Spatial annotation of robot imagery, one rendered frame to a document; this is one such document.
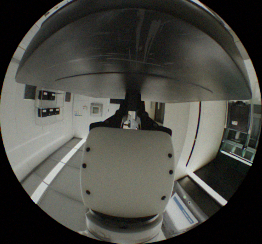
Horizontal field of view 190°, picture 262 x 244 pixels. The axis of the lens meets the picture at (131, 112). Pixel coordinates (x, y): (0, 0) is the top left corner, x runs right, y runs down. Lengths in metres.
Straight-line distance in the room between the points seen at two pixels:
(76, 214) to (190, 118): 2.25
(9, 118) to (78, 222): 2.55
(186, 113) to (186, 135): 0.09
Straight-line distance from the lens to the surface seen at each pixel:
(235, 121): 0.83
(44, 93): 2.89
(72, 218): 2.18
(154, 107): 1.84
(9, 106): 2.74
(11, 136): 2.84
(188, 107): 0.35
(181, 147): 0.38
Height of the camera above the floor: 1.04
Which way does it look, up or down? 4 degrees up
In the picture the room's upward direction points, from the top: 176 degrees counter-clockwise
